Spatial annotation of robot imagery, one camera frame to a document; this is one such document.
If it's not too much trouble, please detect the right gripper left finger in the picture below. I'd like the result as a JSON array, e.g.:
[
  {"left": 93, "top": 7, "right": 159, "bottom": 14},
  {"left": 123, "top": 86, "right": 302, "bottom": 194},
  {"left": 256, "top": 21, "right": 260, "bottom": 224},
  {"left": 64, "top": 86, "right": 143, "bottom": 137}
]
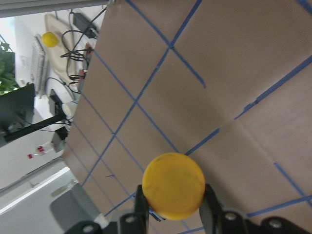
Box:
[{"left": 66, "top": 185, "right": 149, "bottom": 234}]

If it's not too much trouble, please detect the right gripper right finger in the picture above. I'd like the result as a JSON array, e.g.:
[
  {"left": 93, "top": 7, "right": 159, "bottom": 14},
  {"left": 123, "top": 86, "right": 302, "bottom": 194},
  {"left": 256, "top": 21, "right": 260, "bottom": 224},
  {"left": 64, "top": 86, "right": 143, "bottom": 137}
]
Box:
[{"left": 199, "top": 184, "right": 310, "bottom": 234}]

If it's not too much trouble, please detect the yellow push button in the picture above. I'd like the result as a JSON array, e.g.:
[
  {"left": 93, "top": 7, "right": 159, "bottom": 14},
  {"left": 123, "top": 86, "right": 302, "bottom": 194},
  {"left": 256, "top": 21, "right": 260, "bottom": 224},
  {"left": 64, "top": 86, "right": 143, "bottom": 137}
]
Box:
[{"left": 142, "top": 153, "right": 205, "bottom": 220}]

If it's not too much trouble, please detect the grey office chair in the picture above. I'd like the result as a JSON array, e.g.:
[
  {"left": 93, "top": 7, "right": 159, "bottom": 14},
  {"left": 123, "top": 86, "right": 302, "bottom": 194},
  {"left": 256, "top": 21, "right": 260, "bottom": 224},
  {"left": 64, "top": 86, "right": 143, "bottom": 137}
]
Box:
[{"left": 49, "top": 182, "right": 107, "bottom": 232}]

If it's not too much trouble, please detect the plastic water bottle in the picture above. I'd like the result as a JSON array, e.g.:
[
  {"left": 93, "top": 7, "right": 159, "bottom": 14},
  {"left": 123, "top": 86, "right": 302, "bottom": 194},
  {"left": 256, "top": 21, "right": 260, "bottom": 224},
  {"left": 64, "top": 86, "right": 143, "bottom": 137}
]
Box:
[{"left": 27, "top": 142, "right": 54, "bottom": 159}]

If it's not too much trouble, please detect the white paper cup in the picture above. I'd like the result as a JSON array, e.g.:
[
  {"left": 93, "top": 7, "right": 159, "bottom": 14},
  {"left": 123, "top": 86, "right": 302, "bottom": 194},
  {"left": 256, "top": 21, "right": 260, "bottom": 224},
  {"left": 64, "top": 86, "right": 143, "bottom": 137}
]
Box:
[{"left": 62, "top": 101, "right": 78, "bottom": 118}]

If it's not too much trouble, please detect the black monitor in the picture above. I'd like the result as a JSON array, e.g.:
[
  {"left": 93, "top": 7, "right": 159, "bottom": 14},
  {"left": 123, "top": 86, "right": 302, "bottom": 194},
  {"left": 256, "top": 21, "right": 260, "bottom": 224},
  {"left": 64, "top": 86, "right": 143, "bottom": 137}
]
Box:
[{"left": 0, "top": 83, "right": 66, "bottom": 147}]

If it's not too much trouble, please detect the beige tray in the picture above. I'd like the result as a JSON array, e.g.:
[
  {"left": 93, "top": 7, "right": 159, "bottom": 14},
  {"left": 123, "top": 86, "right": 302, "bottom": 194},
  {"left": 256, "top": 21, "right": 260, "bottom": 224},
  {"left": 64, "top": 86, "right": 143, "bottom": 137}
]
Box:
[{"left": 44, "top": 14, "right": 78, "bottom": 83}]

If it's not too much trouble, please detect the yellow lemon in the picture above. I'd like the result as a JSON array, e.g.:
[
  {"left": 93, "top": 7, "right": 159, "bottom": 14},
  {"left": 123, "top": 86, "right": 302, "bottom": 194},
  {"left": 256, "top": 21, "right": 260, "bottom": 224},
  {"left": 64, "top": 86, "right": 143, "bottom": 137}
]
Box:
[{"left": 42, "top": 32, "right": 59, "bottom": 47}]

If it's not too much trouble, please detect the black power adapter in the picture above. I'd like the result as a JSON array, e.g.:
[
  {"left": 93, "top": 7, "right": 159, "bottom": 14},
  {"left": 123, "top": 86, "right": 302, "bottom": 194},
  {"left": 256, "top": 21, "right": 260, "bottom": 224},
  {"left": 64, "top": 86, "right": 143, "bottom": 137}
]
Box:
[{"left": 73, "top": 13, "right": 94, "bottom": 31}]

